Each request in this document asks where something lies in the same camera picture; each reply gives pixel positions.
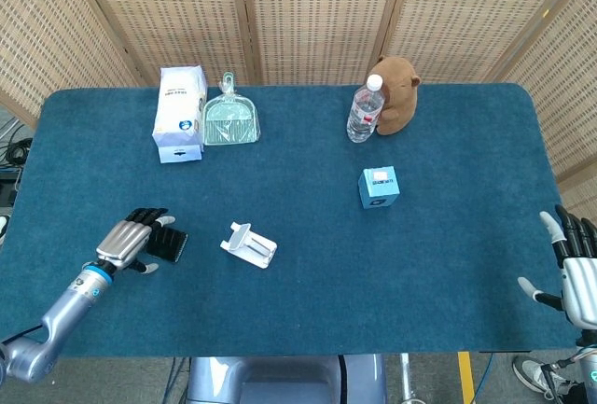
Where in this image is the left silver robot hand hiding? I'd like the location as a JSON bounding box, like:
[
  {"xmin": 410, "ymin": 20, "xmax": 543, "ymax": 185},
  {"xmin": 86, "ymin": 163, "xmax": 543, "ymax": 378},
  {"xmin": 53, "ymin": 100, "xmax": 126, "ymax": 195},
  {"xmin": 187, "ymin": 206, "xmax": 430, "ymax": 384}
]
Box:
[{"xmin": 95, "ymin": 207, "xmax": 176, "ymax": 275}]

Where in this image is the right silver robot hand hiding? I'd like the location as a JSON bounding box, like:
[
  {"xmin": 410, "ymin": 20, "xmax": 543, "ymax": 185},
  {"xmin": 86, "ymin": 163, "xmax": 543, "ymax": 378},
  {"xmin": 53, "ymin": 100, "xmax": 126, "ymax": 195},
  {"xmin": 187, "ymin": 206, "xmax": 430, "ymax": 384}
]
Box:
[{"xmin": 517, "ymin": 204, "xmax": 597, "ymax": 330}]

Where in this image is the black smartphone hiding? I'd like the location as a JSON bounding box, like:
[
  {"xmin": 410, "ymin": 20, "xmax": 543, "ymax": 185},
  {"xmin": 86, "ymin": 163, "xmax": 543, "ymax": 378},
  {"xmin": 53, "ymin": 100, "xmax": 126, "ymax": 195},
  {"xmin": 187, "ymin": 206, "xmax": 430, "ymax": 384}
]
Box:
[{"xmin": 146, "ymin": 225, "xmax": 189, "ymax": 265}]

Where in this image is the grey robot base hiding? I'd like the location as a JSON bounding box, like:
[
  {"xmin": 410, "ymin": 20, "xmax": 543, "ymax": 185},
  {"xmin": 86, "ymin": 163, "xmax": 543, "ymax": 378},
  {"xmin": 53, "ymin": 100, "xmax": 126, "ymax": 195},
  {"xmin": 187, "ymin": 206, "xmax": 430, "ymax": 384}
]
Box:
[{"xmin": 186, "ymin": 355, "xmax": 388, "ymax": 404}]

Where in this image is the white folding phone stand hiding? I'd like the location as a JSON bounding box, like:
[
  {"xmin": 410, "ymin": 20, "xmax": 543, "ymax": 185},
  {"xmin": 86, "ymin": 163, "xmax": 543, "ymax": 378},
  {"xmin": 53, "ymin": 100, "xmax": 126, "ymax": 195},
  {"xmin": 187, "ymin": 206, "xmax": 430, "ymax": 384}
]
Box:
[{"xmin": 219, "ymin": 221, "xmax": 278, "ymax": 271}]

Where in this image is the white sneaker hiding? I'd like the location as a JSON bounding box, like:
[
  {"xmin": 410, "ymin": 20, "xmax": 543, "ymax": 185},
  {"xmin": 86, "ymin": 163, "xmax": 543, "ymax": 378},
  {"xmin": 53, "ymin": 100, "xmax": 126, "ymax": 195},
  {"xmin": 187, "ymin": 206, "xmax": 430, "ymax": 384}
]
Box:
[{"xmin": 512, "ymin": 355, "xmax": 568, "ymax": 400}]

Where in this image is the white tissue pack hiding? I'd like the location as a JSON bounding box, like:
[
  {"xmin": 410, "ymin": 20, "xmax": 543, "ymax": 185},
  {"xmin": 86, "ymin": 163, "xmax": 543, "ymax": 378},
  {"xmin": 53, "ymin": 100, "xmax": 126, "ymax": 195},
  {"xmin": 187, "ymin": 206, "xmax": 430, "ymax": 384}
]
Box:
[{"xmin": 151, "ymin": 65, "xmax": 208, "ymax": 164}]

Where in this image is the green dustpan brush set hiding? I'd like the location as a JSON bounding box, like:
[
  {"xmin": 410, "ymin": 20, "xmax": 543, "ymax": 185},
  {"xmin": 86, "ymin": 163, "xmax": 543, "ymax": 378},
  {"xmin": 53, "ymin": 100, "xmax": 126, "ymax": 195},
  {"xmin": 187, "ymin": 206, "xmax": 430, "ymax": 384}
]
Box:
[{"xmin": 202, "ymin": 71, "xmax": 260, "ymax": 146}]

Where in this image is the metal table leg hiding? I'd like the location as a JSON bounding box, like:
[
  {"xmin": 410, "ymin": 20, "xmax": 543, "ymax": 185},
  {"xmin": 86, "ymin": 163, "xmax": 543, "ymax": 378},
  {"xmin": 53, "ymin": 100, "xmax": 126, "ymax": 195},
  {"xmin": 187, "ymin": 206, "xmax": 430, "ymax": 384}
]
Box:
[{"xmin": 398, "ymin": 353, "xmax": 421, "ymax": 404}]

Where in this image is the blue table cloth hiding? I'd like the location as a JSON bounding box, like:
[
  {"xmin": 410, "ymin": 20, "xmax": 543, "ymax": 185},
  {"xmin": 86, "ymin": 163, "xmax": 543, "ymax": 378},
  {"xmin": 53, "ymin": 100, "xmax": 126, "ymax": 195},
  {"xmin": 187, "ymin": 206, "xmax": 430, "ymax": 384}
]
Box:
[{"xmin": 0, "ymin": 82, "xmax": 579, "ymax": 358}]

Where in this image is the blue speaker box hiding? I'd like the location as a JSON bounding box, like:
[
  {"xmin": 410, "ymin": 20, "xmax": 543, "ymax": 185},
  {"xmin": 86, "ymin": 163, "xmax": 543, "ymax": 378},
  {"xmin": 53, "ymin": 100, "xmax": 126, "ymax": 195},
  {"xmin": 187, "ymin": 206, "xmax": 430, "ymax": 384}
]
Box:
[{"xmin": 357, "ymin": 165, "xmax": 401, "ymax": 210}]

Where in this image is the brown capybara plush toy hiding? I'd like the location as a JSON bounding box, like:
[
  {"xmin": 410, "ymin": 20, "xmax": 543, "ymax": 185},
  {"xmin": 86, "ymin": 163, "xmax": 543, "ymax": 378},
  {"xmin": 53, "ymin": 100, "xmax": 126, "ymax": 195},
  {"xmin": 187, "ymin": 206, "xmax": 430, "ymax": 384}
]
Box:
[{"xmin": 372, "ymin": 55, "xmax": 423, "ymax": 136}]

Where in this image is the clear plastic water bottle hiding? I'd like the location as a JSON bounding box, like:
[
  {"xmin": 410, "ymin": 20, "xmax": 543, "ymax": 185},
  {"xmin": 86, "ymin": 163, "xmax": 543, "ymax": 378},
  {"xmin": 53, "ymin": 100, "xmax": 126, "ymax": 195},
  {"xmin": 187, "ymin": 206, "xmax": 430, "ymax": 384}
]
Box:
[{"xmin": 345, "ymin": 74, "xmax": 385, "ymax": 144}]

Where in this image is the woven folding screen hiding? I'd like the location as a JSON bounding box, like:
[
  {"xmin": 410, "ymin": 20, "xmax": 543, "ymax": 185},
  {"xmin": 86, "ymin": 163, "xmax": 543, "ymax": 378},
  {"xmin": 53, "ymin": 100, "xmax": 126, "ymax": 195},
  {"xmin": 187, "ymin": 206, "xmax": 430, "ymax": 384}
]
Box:
[{"xmin": 0, "ymin": 0, "xmax": 597, "ymax": 212}]

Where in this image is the black cable bundle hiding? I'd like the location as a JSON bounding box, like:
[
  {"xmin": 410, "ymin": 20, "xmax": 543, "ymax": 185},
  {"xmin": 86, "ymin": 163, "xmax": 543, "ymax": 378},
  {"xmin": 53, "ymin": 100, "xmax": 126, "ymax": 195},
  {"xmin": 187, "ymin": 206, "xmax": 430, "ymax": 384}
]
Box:
[{"xmin": 0, "ymin": 136, "xmax": 34, "ymax": 167}]

